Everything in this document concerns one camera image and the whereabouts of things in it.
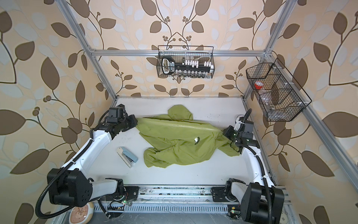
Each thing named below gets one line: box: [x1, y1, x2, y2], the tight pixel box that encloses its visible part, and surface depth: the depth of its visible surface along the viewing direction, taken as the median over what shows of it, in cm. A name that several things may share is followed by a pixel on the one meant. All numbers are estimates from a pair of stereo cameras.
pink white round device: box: [68, 202, 95, 224], surface depth 67 cm
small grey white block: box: [116, 146, 139, 169], surface depth 87 cm
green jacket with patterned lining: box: [135, 104, 241, 169], surface depth 87 cm
